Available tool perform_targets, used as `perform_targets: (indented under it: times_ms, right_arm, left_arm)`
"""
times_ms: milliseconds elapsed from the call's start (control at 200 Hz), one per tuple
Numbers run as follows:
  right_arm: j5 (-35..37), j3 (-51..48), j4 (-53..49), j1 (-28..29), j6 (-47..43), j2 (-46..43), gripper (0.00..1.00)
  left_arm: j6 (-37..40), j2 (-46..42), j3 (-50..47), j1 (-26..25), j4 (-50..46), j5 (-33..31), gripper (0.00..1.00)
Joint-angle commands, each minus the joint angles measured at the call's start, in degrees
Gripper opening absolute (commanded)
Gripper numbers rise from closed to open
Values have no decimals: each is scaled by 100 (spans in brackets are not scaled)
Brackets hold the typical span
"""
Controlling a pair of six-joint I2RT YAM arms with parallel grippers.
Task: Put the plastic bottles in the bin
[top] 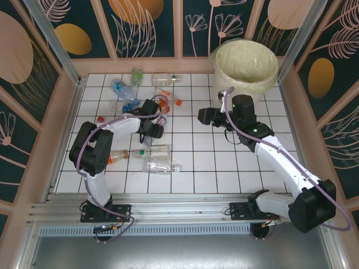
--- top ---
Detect perforated metal cable tray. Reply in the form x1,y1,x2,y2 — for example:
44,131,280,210
39,225,255,236

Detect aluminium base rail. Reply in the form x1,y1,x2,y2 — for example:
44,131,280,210
26,193,333,225

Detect grey metal sheet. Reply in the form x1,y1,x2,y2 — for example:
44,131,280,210
25,221,342,269

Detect orange cap plastic bottle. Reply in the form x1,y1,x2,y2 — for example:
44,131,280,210
153,88,183,113

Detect cream trash bin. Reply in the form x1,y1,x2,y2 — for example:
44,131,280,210
209,39,279,95

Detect clear bottle white cap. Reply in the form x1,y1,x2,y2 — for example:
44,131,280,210
142,158,182,175

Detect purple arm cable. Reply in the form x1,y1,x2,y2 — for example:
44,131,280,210
221,86,353,232
76,94,171,244

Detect aluminium corner post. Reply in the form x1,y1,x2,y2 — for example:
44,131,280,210
22,0,86,86
276,0,326,84

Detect red black wire bundle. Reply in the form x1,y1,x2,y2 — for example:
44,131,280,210
94,215,126,235
251,215,283,241

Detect clear bottle green cap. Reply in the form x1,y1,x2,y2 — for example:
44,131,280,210
134,144,172,159
151,72,182,87

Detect aluminium side rail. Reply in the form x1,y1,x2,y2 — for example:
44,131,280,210
276,80,319,198
42,78,86,204

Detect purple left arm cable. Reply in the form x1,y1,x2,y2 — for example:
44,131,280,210
76,94,171,244

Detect blue label water bottle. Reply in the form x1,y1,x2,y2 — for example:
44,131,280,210
111,79,140,106

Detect thin black camera cable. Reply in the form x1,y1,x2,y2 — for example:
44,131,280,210
223,127,242,145
139,131,154,146

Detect green label plastic bottle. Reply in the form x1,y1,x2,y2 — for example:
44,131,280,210
131,66,144,93

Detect orange label brown cap bottle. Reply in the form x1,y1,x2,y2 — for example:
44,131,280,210
108,150,130,165

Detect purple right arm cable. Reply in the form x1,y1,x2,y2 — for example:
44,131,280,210
221,86,353,232

